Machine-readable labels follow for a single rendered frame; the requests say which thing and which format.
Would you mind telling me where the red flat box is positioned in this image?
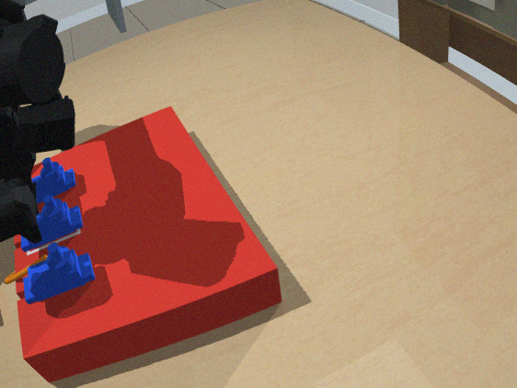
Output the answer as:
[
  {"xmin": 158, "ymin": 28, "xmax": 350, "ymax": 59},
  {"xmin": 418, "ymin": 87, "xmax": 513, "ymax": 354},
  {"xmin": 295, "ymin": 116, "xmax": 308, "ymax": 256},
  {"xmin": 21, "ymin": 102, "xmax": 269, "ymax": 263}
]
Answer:
[{"xmin": 14, "ymin": 107, "xmax": 282, "ymax": 382}]

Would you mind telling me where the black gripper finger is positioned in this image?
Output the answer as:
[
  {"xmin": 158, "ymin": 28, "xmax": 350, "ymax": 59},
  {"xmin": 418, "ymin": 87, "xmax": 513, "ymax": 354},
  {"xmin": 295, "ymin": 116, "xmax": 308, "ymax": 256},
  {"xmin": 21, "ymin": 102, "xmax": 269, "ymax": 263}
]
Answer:
[
  {"xmin": 19, "ymin": 182, "xmax": 41, "ymax": 244},
  {"xmin": 20, "ymin": 152, "xmax": 39, "ymax": 214}
]

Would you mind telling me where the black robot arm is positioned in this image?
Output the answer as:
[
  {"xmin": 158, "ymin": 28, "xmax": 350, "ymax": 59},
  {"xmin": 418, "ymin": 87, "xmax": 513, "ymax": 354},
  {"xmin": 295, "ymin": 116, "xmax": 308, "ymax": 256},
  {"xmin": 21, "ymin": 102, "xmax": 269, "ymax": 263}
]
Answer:
[{"xmin": 0, "ymin": 0, "xmax": 75, "ymax": 167}]

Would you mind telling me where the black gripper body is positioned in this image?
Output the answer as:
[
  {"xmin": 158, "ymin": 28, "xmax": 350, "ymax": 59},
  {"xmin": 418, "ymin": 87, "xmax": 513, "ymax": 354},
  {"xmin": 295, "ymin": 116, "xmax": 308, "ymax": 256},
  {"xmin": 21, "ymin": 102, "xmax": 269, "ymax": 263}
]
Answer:
[{"xmin": 0, "ymin": 106, "xmax": 37, "ymax": 242}]

